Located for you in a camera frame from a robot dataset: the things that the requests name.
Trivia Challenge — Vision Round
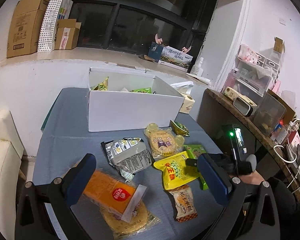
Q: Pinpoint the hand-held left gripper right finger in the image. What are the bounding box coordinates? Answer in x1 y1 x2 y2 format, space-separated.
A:
197 153 282 240

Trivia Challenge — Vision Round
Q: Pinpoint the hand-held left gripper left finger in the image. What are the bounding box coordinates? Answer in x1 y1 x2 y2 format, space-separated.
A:
15 153 97 240

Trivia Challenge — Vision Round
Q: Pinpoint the long green snack packet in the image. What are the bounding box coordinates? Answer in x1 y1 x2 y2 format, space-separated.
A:
184 144 209 190

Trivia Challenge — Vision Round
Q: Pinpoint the yellow snack packet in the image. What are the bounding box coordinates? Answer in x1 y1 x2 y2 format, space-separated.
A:
153 151 200 190

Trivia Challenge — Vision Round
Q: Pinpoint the orange snack packet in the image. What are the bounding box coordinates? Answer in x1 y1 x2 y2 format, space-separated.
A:
75 170 147 223

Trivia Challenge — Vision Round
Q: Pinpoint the bear-shaped cookie packet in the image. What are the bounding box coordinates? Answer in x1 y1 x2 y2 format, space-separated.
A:
144 123 185 158

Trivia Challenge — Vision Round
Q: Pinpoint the small triangular green packet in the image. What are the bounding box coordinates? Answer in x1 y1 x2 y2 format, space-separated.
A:
169 120 190 137

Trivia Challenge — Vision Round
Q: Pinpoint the small rice cake packet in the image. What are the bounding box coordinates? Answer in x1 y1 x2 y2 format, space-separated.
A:
168 185 198 222

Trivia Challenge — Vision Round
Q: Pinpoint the grey snack packet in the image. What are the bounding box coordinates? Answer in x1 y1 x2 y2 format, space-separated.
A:
101 137 155 182

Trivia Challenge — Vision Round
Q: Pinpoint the round yellow cracker packet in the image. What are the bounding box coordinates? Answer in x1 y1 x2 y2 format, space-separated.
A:
100 201 161 238

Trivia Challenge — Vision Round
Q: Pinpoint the white cardboard box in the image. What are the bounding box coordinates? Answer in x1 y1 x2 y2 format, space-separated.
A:
88 67 185 132

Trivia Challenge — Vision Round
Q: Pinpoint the person's right forearm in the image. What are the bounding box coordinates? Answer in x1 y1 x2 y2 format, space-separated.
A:
262 176 300 230

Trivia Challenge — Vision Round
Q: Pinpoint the person's right hand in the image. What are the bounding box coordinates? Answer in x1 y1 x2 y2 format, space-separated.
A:
231 172 265 185

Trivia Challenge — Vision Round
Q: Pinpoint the white rounded device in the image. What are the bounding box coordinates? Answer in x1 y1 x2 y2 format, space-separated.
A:
233 96 253 117

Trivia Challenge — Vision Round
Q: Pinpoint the clear plastic container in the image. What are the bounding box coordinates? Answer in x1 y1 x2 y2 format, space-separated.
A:
254 91 294 137

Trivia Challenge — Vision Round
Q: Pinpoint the cheese-shaped alarm clock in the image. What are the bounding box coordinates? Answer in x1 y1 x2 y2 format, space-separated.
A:
224 86 257 117

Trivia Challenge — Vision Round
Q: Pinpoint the pink box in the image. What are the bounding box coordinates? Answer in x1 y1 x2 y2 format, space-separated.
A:
287 131 300 150

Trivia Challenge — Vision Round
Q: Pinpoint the yellow tissue box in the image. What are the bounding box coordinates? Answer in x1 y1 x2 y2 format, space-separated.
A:
179 92 195 114

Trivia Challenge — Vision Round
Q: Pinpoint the clear drawer organizer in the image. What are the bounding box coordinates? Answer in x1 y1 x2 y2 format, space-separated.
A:
222 44 284 98

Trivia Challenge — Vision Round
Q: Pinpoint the white tube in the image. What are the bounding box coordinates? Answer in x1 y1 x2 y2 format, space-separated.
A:
186 73 212 84

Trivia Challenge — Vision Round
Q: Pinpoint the white plastic bag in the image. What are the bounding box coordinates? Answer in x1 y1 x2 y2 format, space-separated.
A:
170 81 193 96

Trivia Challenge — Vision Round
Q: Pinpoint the white chair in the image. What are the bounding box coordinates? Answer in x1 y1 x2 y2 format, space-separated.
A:
0 110 25 227

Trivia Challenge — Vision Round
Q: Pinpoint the white plastic bottle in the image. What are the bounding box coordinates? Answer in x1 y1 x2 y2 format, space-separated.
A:
191 57 205 77

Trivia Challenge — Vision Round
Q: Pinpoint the flat green snack packet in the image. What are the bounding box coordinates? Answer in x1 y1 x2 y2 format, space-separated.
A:
130 87 152 94

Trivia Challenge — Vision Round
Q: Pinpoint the pink floral pouch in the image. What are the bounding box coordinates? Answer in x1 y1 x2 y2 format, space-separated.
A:
240 44 259 64

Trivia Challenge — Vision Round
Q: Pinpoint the yellow-green snack packet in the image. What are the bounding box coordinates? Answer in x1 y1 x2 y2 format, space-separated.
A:
90 77 109 91

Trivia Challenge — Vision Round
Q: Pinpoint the long printed box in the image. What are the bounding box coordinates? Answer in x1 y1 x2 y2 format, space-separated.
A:
159 46 193 72

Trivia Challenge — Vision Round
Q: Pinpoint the tiny cardboard box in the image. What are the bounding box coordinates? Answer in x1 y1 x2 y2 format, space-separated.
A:
274 37 285 53

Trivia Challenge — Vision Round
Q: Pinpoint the blue gift box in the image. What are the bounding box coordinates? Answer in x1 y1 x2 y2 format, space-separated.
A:
147 42 165 62

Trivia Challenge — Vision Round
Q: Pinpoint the small brown cardboard box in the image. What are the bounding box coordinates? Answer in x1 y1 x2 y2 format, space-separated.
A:
54 19 82 50

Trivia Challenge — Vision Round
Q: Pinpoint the polka-dot paper bag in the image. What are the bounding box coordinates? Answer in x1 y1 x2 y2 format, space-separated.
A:
37 0 74 52

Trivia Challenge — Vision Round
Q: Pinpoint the dark window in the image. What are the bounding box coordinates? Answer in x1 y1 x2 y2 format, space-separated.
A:
65 0 223 55

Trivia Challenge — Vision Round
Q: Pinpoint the large brown cardboard box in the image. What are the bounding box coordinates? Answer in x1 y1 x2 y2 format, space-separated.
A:
7 0 50 58

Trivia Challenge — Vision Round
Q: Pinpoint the white cable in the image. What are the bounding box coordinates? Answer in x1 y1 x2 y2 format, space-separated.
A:
272 144 292 167

